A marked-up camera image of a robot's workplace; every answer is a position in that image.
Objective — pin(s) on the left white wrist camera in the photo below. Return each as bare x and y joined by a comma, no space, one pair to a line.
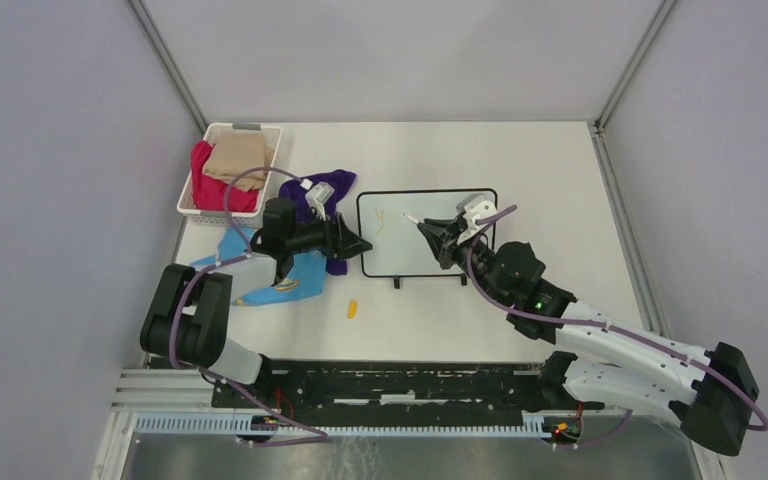
317,196

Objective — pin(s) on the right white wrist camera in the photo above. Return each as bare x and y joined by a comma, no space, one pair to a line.
473,209

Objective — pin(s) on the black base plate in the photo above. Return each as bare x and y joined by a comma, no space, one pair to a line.
324,393

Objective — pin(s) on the black framed whiteboard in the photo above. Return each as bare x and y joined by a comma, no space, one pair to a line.
399,251

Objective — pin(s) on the white orange marker pen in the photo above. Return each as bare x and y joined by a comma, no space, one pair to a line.
411,218

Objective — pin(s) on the white plastic basket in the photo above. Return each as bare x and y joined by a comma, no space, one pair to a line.
268,182

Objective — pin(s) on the white slotted cable duct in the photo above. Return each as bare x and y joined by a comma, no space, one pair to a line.
241,424

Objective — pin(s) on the purple cloth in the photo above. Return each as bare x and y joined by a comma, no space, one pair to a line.
342,181

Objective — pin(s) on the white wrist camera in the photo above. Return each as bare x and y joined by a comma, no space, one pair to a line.
317,196
473,209

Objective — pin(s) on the beige cloth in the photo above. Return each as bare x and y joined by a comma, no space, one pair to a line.
234,153

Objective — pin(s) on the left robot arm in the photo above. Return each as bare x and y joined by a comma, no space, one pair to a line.
187,319

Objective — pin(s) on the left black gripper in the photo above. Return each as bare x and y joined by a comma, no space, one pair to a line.
339,241

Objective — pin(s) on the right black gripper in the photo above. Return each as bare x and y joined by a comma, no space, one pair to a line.
443,242

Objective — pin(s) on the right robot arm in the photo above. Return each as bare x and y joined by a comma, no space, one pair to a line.
710,394

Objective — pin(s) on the red cloth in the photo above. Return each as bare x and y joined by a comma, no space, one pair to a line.
208,192

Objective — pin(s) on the blue patterned cloth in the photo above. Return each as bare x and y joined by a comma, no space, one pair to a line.
305,279

